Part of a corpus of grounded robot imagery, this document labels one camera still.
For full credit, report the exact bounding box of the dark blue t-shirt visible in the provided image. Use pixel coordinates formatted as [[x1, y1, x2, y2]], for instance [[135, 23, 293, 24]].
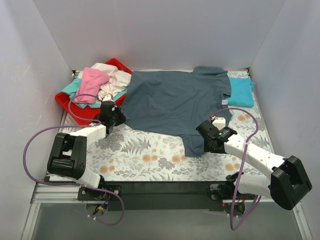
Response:
[[121, 66, 232, 157]]

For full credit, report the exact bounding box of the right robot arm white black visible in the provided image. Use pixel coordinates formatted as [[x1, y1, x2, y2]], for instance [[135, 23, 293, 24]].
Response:
[[196, 120, 312, 210]]

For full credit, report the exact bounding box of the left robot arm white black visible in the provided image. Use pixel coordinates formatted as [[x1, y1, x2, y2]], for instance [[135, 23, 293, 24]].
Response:
[[47, 101, 126, 200]]

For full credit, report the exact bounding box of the red plastic bin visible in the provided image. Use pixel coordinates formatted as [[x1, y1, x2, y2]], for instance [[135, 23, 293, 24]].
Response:
[[55, 58, 132, 125]]

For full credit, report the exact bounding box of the cream white t-shirt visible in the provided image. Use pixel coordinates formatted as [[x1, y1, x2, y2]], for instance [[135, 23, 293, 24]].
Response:
[[91, 63, 132, 99]]

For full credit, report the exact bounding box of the pink t-shirt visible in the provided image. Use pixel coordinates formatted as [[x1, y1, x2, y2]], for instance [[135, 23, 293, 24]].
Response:
[[74, 67, 110, 104]]

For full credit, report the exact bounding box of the floral table mat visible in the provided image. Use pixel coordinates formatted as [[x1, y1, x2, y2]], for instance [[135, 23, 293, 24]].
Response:
[[48, 70, 279, 182]]

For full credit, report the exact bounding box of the teal t-shirt in bin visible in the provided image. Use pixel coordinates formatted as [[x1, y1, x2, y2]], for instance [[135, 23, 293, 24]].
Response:
[[61, 78, 128, 109]]

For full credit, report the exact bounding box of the folded teal t-shirt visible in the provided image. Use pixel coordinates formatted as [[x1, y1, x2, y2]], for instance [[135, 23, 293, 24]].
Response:
[[227, 77, 255, 108]]

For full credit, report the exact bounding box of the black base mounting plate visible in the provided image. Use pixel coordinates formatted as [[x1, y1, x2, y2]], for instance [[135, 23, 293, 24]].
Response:
[[77, 181, 235, 211]]

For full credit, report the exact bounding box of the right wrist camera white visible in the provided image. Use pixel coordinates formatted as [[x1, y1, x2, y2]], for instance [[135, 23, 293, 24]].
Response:
[[211, 116, 226, 130]]

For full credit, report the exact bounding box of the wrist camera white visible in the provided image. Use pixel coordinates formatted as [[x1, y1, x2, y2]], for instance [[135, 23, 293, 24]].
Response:
[[211, 116, 226, 130], [102, 93, 114, 102]]

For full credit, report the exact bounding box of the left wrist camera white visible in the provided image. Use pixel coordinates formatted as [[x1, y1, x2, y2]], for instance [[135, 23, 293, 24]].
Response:
[[102, 93, 114, 102]]

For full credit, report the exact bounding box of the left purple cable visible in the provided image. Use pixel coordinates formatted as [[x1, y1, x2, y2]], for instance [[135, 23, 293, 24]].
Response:
[[22, 93, 126, 227]]

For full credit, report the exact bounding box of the purple cable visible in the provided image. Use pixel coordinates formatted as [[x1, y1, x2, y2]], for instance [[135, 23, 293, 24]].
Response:
[[212, 107, 262, 231], [22, 93, 126, 227]]

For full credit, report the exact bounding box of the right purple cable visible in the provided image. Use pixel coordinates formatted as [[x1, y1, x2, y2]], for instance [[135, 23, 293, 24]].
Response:
[[212, 107, 262, 231]]

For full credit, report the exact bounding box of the aluminium frame rail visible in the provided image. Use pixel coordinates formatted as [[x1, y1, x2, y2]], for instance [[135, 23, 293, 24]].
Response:
[[21, 184, 108, 240]]

